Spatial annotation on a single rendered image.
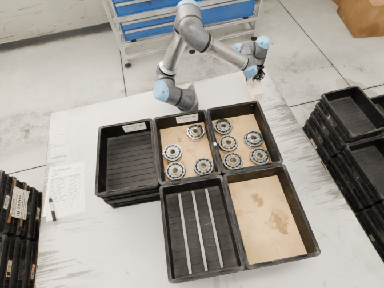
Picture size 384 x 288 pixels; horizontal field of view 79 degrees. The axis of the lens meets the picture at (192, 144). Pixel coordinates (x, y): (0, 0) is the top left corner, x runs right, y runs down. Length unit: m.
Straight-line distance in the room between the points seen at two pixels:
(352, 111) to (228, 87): 0.97
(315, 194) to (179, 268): 0.80
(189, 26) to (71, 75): 2.39
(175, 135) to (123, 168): 0.34
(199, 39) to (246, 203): 0.79
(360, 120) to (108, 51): 2.90
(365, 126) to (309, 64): 1.32
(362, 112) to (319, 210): 1.01
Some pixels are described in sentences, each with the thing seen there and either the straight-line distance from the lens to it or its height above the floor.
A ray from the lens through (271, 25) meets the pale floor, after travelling 3.70.
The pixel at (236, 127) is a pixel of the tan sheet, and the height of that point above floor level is 0.83.
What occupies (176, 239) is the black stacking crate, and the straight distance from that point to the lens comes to 1.13.
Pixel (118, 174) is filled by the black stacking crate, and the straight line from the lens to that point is 1.30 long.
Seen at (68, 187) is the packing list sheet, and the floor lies 0.70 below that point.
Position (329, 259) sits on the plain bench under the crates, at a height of 0.70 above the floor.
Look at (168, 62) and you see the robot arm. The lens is 1.42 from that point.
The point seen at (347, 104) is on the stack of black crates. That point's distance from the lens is 2.18.
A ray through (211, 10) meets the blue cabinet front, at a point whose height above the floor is 0.48.
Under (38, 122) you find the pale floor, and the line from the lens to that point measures 3.03.
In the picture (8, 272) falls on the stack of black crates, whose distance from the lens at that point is 1.95.
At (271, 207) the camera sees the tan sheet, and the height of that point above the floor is 0.83.
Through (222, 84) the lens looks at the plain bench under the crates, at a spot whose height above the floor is 0.70.
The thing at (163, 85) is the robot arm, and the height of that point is 0.97.
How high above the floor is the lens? 1.94
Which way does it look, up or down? 59 degrees down
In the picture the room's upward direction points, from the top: 6 degrees counter-clockwise
